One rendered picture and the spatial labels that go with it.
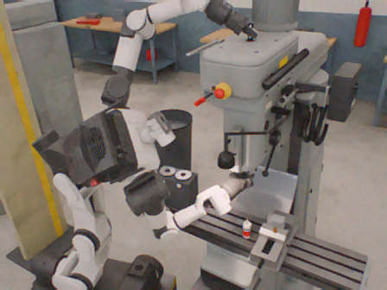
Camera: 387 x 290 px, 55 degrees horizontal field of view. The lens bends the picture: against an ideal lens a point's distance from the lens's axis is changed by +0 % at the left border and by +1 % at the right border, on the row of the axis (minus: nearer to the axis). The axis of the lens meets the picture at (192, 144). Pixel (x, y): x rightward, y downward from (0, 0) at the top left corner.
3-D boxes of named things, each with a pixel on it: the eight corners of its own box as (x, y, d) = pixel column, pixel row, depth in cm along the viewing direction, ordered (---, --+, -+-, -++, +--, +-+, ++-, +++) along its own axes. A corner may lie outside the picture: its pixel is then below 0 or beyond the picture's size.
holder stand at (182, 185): (190, 211, 208) (187, 183, 198) (156, 202, 217) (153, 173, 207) (199, 198, 217) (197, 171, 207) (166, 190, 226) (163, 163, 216)
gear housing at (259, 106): (263, 117, 144) (265, 94, 139) (209, 106, 155) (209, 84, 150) (292, 89, 168) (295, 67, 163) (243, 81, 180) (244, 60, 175)
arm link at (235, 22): (239, 34, 152) (214, 18, 151) (252, 13, 147) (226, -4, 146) (234, 42, 141) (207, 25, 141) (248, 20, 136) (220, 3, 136)
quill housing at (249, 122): (258, 179, 163) (263, 113, 147) (218, 167, 173) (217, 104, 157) (275, 158, 177) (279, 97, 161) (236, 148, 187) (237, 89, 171)
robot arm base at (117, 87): (100, 109, 139) (130, 108, 141) (98, 74, 139) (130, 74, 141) (103, 111, 154) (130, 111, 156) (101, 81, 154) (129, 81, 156)
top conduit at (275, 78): (270, 91, 130) (271, 82, 128) (259, 89, 132) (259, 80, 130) (308, 56, 162) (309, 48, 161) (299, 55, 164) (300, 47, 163)
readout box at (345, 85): (347, 123, 161) (356, 78, 150) (326, 120, 165) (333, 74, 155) (357, 107, 175) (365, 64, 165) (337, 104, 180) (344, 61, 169)
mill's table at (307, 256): (360, 305, 161) (364, 293, 157) (139, 213, 220) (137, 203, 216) (370, 268, 178) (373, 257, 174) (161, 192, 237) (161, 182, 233)
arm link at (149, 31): (179, 5, 152) (136, 20, 156) (170, -7, 142) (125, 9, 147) (183, 29, 150) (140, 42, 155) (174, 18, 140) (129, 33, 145)
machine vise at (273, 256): (277, 274, 168) (279, 256, 163) (246, 262, 175) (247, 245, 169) (298, 226, 194) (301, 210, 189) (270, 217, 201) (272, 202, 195)
